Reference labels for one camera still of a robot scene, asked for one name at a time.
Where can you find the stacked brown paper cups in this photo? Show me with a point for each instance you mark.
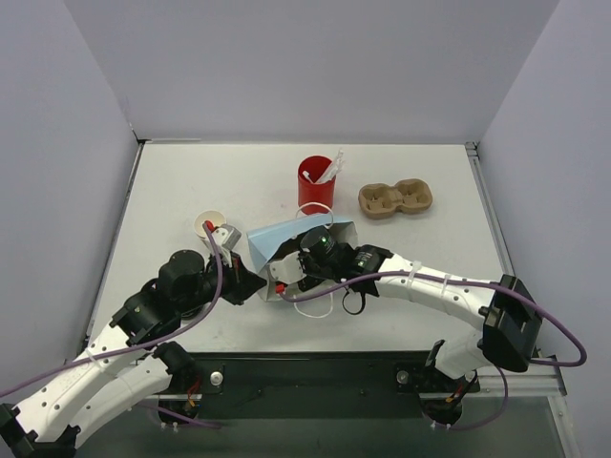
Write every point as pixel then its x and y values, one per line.
pixel 209 225

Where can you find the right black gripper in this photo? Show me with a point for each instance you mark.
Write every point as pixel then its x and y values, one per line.
pixel 305 269

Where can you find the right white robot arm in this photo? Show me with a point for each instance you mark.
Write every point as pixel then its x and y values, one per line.
pixel 504 326

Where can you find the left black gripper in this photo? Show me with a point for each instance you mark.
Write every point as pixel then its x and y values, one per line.
pixel 243 281

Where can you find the light blue paper bag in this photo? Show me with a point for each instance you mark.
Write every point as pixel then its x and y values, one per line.
pixel 274 249

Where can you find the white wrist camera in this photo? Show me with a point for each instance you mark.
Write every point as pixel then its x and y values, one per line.
pixel 287 271
pixel 227 253

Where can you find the red ribbed cylinder holder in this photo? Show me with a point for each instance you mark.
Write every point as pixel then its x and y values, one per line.
pixel 314 197

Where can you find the aluminium table frame rail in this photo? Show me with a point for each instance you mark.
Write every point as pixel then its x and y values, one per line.
pixel 539 380

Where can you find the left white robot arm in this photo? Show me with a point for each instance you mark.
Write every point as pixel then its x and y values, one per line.
pixel 133 357

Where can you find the brown cardboard cup carrier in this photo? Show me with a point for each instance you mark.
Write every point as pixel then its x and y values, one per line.
pixel 382 201

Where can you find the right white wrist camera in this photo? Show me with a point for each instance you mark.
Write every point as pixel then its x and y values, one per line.
pixel 287 271

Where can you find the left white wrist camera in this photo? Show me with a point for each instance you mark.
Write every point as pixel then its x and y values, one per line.
pixel 227 253

